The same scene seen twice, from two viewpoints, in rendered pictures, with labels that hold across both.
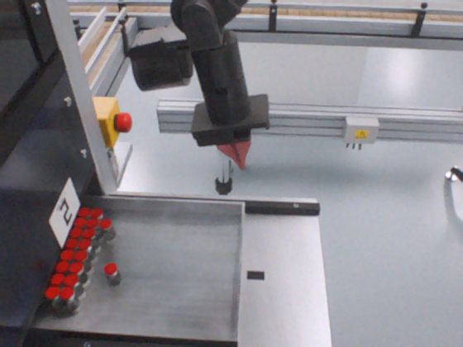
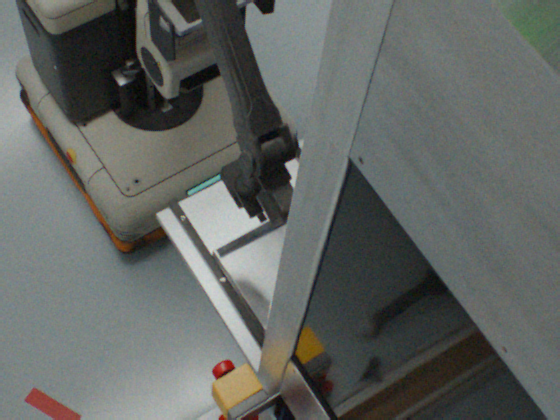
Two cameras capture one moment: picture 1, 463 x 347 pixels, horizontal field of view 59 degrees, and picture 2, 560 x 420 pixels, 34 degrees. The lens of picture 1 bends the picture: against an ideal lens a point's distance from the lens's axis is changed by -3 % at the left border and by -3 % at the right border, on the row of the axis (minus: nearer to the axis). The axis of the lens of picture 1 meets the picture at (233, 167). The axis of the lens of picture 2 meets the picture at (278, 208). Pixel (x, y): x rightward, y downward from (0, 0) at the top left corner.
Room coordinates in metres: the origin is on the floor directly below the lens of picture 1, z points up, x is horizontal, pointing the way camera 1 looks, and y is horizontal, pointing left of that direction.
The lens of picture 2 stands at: (0.93, 0.57, 2.51)
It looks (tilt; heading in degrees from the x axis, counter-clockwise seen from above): 62 degrees down; 226
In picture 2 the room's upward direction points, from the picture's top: 10 degrees clockwise
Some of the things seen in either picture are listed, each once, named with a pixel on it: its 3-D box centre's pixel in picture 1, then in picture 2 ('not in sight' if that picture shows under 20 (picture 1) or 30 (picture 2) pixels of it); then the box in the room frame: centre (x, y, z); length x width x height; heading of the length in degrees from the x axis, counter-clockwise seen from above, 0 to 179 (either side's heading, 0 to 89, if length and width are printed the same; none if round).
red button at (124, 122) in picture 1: (121, 122); (225, 372); (0.64, 0.22, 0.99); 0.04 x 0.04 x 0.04; 87
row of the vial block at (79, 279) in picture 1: (86, 257); not in sight; (0.40, 0.24, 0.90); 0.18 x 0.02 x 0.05; 177
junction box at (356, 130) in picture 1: (360, 130); not in sight; (1.25, -0.48, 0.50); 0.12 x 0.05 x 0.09; 87
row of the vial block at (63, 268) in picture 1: (73, 257); not in sight; (0.40, 0.27, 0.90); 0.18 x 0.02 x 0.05; 177
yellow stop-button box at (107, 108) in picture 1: (98, 121); (238, 394); (0.65, 0.26, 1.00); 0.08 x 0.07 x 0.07; 87
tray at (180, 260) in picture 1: (138, 263); (315, 290); (0.39, 0.16, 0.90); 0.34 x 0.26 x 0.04; 87
